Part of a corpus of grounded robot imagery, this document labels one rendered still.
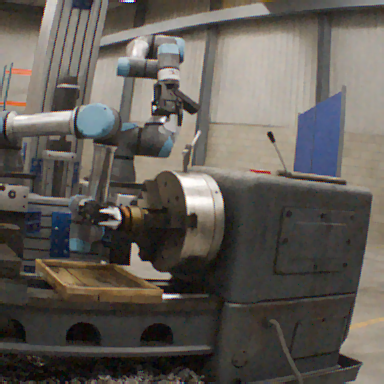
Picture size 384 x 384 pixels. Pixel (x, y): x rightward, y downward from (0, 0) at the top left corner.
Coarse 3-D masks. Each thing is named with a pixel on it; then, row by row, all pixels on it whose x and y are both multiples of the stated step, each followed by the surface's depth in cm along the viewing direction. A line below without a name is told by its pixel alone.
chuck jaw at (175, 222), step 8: (144, 216) 180; (152, 216) 179; (160, 216) 176; (168, 216) 175; (176, 216) 174; (184, 216) 175; (192, 216) 175; (144, 224) 179; (152, 224) 178; (160, 224) 176; (168, 224) 175; (176, 224) 174; (184, 224) 175; (192, 224) 175
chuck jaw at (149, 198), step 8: (144, 184) 191; (152, 184) 191; (144, 192) 187; (152, 192) 189; (136, 200) 185; (144, 200) 186; (152, 200) 187; (160, 200) 189; (144, 208) 184; (152, 208) 186; (160, 208) 187
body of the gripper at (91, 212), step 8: (88, 200) 192; (80, 208) 189; (88, 208) 182; (96, 208) 182; (80, 216) 187; (88, 216) 184; (96, 216) 182; (104, 216) 184; (112, 216) 185; (88, 224) 182; (96, 224) 186; (104, 224) 184
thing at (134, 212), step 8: (120, 208) 179; (128, 208) 180; (136, 208) 180; (120, 216) 183; (128, 216) 177; (136, 216) 178; (120, 224) 182; (128, 224) 178; (136, 224) 178; (120, 232) 181; (128, 232) 180; (136, 232) 180
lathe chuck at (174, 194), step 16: (160, 176) 190; (176, 176) 181; (192, 176) 184; (160, 192) 189; (176, 192) 180; (192, 192) 177; (208, 192) 180; (176, 208) 180; (192, 208) 175; (208, 208) 177; (208, 224) 177; (160, 240) 187; (176, 240) 178; (192, 240) 175; (208, 240) 177; (160, 256) 186; (176, 256) 177; (176, 272) 184
